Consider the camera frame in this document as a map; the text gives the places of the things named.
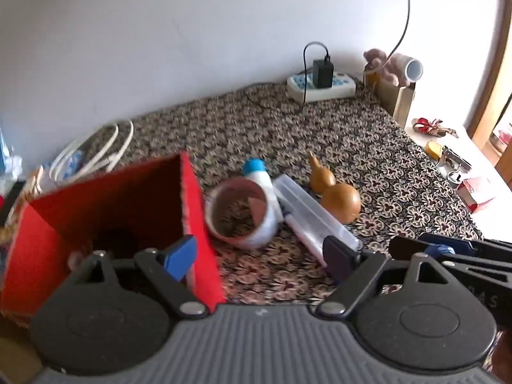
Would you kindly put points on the wooden box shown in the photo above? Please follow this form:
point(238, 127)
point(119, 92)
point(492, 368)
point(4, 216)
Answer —
point(402, 104)

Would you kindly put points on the floral patterned tablecloth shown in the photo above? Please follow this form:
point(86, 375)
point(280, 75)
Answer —
point(360, 136)

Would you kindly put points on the wooden door frame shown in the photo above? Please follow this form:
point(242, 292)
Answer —
point(486, 100)

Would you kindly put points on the blue patterned plastic bag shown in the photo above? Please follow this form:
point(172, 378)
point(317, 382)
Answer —
point(70, 162)

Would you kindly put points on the flat black slab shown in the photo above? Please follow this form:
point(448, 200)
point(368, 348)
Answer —
point(14, 200)

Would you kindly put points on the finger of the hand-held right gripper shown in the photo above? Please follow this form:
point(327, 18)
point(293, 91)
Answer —
point(438, 250)
point(472, 246)

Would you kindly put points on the small yellow object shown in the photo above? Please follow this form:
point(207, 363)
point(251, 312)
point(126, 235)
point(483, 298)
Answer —
point(433, 148)

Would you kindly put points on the white cup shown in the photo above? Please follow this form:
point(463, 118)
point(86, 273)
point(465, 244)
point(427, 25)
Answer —
point(414, 70)

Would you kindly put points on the white bottle with blue cap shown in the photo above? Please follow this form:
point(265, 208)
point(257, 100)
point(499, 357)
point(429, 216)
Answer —
point(262, 182)

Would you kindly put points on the small red paper box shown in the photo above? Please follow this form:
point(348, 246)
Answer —
point(476, 192)

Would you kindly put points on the white plastic bag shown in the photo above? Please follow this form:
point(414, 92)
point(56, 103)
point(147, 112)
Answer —
point(12, 168)

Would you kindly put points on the pink plush toy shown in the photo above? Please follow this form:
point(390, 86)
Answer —
point(376, 58)

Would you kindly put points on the blue gift bag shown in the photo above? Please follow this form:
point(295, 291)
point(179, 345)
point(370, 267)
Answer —
point(4, 148)

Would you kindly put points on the clear plastic case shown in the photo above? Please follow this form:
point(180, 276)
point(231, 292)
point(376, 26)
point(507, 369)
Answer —
point(308, 208)

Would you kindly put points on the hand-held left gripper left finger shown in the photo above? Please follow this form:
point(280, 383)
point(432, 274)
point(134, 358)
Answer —
point(182, 256)

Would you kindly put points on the red ribbon ornament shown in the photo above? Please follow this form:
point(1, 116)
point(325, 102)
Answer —
point(424, 124)

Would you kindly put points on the white power strip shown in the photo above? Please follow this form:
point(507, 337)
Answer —
point(340, 88)

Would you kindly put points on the brown wooden gourd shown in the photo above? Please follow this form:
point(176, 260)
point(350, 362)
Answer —
point(340, 204)

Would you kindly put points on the red cardboard box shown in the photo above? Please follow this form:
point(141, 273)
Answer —
point(36, 256)

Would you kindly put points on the wide patterned tape roll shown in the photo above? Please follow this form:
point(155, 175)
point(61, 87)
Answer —
point(268, 224)

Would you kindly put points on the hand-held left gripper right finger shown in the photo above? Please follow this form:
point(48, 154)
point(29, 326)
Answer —
point(339, 260)

